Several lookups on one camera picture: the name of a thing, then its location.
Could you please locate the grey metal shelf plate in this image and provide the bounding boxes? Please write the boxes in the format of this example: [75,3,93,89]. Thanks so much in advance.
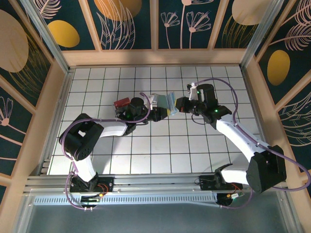
[18,203,296,233]

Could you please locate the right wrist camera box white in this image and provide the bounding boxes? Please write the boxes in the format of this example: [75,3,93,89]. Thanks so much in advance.
[186,82,199,101]

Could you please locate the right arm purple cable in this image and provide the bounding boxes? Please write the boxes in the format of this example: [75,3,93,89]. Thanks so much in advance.
[191,78,311,210]

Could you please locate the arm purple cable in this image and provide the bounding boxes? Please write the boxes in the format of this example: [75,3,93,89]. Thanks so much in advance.
[191,78,311,210]
[59,92,153,212]

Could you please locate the aluminium side rail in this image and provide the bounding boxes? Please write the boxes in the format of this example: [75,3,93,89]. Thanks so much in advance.
[38,67,75,177]
[240,67,274,156]

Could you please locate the aluminium corner post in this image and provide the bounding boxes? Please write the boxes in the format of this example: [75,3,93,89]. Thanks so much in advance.
[239,0,291,71]
[20,0,75,76]

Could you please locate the aluminium front rail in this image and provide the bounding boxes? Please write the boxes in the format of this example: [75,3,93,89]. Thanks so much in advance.
[23,172,289,195]

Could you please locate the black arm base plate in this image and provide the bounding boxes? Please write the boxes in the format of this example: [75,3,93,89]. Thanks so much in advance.
[69,176,115,195]
[198,175,243,192]

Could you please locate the wall panel pink flowers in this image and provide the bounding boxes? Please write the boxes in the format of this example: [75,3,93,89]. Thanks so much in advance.
[157,0,212,49]

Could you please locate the wall panel yellow oval fern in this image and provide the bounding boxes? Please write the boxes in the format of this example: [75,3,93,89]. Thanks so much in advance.
[255,0,311,105]

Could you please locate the wall panel beige circle grass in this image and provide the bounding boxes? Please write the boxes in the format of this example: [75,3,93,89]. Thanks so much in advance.
[213,0,260,49]

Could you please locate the slotted grey cable duct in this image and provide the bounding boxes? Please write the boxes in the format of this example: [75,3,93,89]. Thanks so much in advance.
[34,194,219,207]

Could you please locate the wall panel orange circle leaves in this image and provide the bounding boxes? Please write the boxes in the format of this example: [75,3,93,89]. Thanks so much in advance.
[86,0,153,50]

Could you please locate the wall panel pale leaf outlines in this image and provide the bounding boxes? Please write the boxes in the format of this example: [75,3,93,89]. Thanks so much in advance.
[276,89,311,173]

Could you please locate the controller board with wires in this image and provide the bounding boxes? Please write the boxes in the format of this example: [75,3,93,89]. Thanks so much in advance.
[80,192,108,205]
[217,191,246,207]

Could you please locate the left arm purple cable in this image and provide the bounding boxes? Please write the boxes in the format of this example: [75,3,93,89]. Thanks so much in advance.
[59,92,153,212]

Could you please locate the wall panel yellow circle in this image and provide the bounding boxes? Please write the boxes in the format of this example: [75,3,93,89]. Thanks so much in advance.
[31,0,98,51]

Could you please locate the wall panel single flower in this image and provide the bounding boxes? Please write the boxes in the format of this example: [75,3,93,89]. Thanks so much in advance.
[0,86,34,178]

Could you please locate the wall panel large beige circle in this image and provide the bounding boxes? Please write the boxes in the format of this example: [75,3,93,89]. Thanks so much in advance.
[0,7,53,107]

